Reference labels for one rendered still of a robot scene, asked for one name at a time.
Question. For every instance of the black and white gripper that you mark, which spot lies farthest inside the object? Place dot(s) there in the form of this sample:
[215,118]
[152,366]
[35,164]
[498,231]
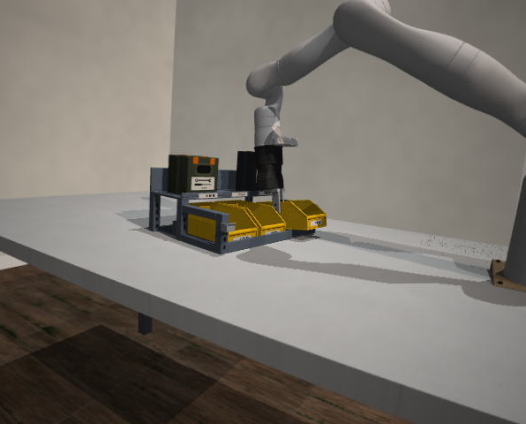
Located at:
[268,143]

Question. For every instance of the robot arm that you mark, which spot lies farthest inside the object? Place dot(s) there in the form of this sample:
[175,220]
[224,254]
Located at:
[450,66]

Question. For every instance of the blue-grey shelf rack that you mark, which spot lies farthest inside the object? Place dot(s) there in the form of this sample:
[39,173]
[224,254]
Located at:
[226,188]

